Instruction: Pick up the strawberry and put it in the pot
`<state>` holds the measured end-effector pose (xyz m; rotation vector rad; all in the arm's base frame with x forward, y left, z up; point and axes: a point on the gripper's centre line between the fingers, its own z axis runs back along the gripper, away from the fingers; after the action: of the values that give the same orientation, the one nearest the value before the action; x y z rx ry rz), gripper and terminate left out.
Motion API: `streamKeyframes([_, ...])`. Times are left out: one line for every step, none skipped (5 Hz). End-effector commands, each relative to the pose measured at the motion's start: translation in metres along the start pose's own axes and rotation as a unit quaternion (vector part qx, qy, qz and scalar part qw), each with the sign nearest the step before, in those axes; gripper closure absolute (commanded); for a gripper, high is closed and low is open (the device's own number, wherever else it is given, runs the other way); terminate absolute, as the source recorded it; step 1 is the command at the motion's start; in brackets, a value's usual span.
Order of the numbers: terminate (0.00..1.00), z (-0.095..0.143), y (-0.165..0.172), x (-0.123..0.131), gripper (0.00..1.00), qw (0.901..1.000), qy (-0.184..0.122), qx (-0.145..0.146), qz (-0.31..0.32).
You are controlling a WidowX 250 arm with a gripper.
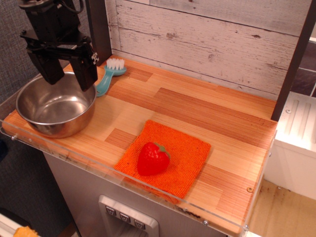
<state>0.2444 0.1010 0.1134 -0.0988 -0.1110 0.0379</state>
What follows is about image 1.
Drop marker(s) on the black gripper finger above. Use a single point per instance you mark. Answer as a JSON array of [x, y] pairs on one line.
[[48, 66], [83, 61]]

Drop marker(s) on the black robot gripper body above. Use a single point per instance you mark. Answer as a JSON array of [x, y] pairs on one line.
[[55, 27]]

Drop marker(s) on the red toy strawberry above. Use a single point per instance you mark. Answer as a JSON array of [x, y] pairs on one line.
[[153, 159]]

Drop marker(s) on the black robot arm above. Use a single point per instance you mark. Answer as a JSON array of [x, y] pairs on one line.
[[37, 3]]

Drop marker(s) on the stainless steel pot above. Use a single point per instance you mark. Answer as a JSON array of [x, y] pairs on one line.
[[56, 111]]

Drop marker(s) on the teal scrubbing brush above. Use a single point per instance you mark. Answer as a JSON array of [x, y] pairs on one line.
[[114, 67]]

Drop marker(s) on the clear acrylic table guard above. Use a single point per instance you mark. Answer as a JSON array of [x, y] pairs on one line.
[[225, 188]]

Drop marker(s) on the orange knitted cloth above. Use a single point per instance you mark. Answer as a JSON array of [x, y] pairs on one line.
[[188, 155]]

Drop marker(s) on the grey toy fridge cabinet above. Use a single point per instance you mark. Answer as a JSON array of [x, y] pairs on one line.
[[81, 190]]

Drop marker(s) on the silver dispenser button panel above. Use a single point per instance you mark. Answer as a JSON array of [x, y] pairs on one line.
[[121, 220]]

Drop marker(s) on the yellow object at corner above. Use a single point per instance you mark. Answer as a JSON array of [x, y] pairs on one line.
[[25, 232]]

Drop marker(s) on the white toy sink unit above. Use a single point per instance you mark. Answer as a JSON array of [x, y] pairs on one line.
[[292, 161]]

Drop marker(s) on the dark left shelf post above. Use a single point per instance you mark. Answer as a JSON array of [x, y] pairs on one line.
[[99, 29]]

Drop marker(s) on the dark shelf post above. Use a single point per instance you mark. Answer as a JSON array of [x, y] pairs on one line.
[[99, 29], [295, 61]]

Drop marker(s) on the dark right shelf post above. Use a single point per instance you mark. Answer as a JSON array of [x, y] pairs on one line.
[[295, 61]]

